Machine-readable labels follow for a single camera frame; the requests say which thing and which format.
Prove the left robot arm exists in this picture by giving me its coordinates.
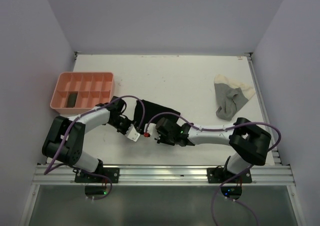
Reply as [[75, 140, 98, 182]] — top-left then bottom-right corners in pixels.
[[42, 96, 134, 183]]

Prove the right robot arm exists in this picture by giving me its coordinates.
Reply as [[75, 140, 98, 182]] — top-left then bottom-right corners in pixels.
[[155, 117, 271, 183]]

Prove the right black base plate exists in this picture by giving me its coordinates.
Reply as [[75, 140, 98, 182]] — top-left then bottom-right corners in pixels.
[[206, 165, 253, 184]]

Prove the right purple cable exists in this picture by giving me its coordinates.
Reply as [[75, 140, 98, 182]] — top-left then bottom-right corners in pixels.
[[145, 112, 283, 177]]

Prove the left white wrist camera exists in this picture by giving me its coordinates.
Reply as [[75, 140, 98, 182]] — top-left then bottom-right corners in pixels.
[[125, 125, 141, 142]]

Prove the aluminium mounting rail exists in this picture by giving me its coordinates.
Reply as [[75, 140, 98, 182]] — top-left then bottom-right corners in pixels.
[[31, 165, 295, 186]]

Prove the purple cable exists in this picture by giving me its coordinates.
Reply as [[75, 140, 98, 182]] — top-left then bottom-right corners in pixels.
[[43, 94, 147, 176], [145, 112, 283, 177]]

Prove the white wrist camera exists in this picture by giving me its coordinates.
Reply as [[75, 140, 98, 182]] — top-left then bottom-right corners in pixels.
[[143, 123, 157, 138], [125, 125, 141, 142]]

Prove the pink compartment tray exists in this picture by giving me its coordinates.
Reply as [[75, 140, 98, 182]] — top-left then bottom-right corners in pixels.
[[50, 72, 115, 115]]

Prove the black underwear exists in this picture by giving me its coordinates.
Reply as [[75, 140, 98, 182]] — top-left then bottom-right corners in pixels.
[[133, 99, 181, 135]]

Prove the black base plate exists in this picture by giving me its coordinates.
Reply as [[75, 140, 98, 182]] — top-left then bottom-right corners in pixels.
[[72, 167, 120, 184], [206, 165, 253, 184]]

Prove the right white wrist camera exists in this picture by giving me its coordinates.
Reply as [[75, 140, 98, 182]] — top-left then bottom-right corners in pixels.
[[143, 123, 157, 138]]

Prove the grey and cream underwear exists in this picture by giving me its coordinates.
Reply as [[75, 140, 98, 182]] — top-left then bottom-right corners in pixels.
[[214, 74, 256, 121]]

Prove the dark rolled cloth in tray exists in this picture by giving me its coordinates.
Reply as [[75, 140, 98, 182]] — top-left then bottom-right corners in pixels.
[[65, 92, 78, 108]]

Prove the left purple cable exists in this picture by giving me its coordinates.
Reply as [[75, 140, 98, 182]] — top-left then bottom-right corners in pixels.
[[43, 94, 147, 176]]

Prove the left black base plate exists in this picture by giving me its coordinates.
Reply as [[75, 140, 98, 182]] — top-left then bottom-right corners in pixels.
[[72, 167, 120, 184]]

